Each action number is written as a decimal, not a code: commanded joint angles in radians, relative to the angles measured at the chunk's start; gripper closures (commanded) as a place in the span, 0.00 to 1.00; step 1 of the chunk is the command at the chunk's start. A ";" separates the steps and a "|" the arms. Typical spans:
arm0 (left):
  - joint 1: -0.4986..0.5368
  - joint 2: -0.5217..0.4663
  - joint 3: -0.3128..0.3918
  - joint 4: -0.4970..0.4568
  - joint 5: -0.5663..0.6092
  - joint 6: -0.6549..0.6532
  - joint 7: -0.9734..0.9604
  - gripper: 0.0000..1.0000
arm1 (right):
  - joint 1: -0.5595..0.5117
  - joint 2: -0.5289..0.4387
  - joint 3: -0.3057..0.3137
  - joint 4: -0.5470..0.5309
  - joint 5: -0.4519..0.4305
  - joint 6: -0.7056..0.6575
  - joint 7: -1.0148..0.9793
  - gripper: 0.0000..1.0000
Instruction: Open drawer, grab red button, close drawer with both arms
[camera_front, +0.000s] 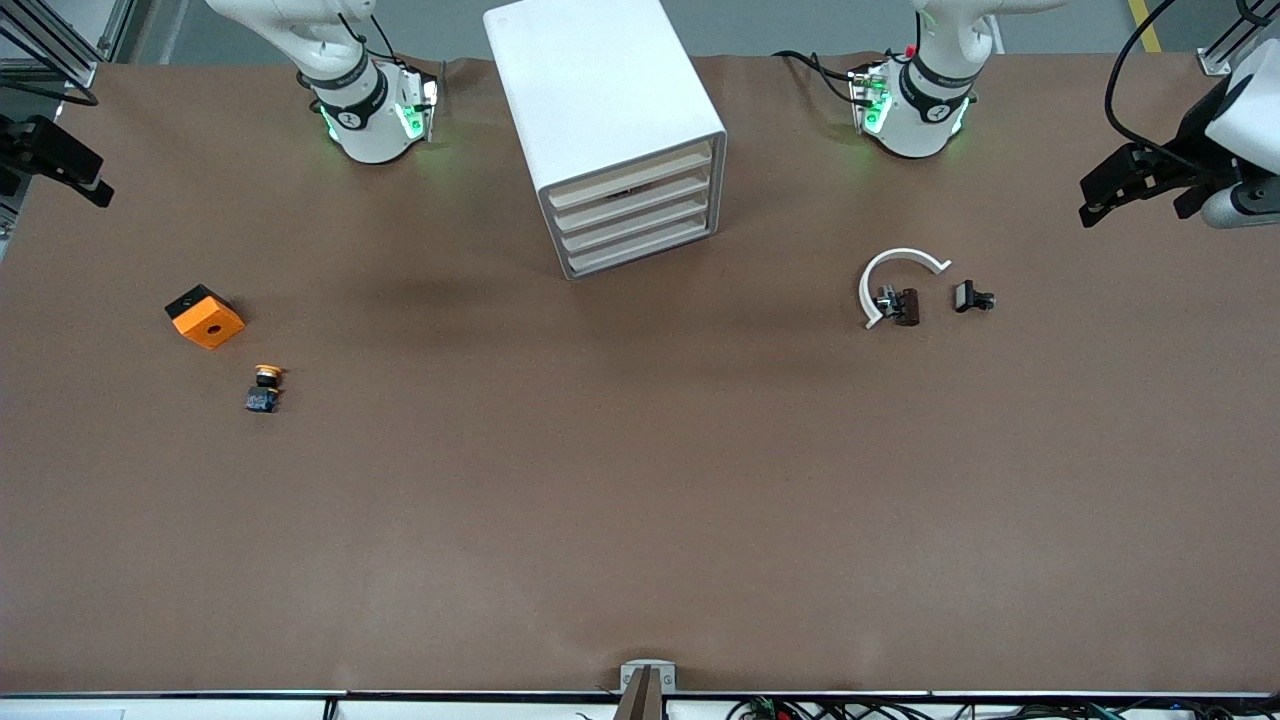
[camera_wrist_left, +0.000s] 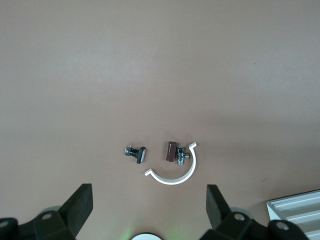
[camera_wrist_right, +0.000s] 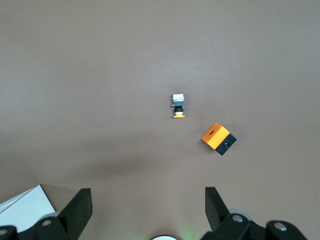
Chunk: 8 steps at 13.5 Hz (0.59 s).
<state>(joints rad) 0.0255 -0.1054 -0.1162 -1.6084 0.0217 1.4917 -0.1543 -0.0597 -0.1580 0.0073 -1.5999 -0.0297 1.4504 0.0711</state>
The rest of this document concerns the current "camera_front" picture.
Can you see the small black clip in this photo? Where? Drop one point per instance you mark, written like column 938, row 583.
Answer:
column 965, row 295

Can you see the white curved plastic piece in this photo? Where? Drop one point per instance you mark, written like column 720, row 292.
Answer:
column 905, row 253

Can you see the aluminium frame profile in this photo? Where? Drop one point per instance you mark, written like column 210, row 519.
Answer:
column 1213, row 62
column 60, row 50

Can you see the dark brown small block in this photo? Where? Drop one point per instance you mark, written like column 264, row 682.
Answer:
column 907, row 307

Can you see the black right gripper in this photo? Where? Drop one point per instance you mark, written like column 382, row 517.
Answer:
column 22, row 140

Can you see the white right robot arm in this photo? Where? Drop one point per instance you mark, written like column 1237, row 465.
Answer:
column 365, row 120

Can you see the brown table cover mat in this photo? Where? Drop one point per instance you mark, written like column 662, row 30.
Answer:
column 640, row 500

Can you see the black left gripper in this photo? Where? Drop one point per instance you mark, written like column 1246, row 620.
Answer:
column 1190, row 135

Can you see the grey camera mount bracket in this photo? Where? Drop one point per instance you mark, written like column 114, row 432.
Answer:
column 628, row 672

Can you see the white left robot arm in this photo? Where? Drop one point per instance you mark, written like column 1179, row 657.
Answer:
column 915, row 115

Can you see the brown mount post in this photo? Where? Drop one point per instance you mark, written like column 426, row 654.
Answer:
column 640, row 705

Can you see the orange button enclosure box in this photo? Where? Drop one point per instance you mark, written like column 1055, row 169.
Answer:
column 210, row 325

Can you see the yellow push button switch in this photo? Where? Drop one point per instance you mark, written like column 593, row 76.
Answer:
column 263, row 400

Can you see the small grey metal part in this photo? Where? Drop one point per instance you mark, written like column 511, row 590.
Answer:
column 886, row 300

